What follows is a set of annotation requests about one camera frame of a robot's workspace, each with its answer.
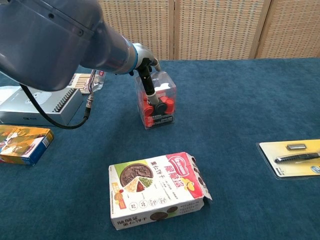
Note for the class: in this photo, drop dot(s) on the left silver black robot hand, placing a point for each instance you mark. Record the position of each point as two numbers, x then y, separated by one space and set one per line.
143 53

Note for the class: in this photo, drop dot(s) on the yellow blue card box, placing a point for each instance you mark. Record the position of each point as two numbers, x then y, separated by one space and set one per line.
22 143

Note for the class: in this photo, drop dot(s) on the white red biscuit box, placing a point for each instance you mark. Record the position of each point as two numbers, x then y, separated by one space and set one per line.
152 190

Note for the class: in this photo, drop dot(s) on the blue felt table cloth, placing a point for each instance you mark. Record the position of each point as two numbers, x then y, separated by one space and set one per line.
225 120

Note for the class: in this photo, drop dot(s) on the white earbuds box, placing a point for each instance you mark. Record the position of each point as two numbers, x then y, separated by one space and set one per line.
57 110

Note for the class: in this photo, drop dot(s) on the yellow razor blister pack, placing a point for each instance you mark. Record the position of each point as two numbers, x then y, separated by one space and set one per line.
292 160

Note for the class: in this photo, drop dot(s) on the transparent box red black items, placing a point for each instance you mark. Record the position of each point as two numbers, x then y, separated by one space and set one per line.
162 110

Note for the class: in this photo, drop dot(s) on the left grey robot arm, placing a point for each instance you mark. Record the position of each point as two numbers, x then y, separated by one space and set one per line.
57 42

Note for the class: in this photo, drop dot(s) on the bamboo skewer packet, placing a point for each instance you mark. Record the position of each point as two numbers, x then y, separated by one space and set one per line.
97 81

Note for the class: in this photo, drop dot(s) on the wicker folding screen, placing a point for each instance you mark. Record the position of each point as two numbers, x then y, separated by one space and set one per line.
212 27

